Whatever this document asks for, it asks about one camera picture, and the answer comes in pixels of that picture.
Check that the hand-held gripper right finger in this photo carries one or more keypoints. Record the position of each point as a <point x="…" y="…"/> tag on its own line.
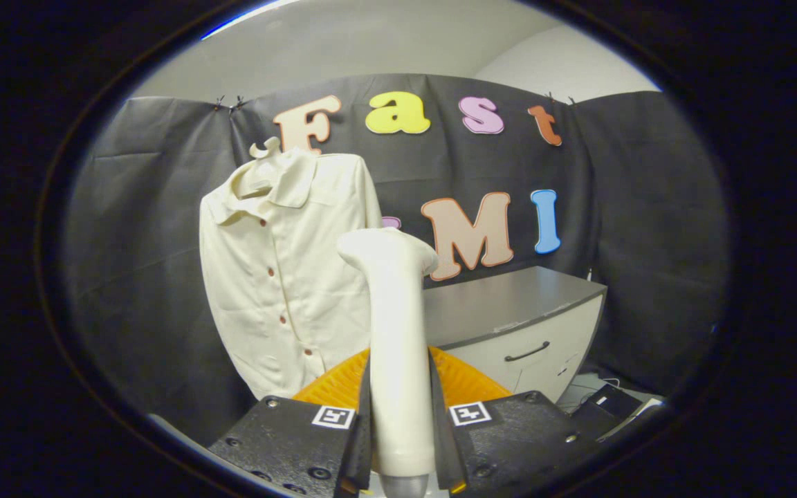
<point x="516" y="443"/>

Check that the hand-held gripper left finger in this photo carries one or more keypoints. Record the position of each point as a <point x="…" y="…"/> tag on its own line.
<point x="281" y="443"/>

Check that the white garment steamer head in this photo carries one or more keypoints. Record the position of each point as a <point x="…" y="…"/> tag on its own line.
<point x="398" y="332"/>

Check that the cream button-up shirt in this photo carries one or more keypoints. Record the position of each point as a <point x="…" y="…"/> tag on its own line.
<point x="267" y="277"/>

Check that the cream plastic clothes hanger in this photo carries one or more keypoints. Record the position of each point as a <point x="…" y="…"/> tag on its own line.
<point x="268" y="148"/>

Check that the grey-topped drawer cabinet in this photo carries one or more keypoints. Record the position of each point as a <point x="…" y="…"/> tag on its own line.
<point x="509" y="304"/>

